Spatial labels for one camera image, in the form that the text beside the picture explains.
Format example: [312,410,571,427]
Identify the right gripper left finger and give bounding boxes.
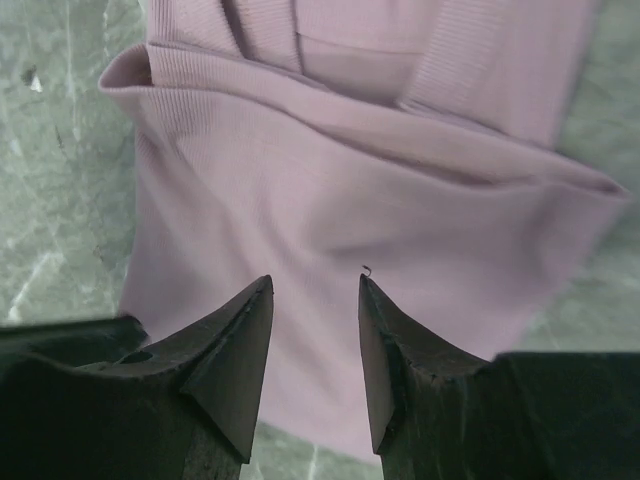
[74,275,274,479]

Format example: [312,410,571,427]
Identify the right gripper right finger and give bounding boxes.
[358,276,493,479]

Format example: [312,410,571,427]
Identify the pink tank top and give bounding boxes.
[99,1,627,463]

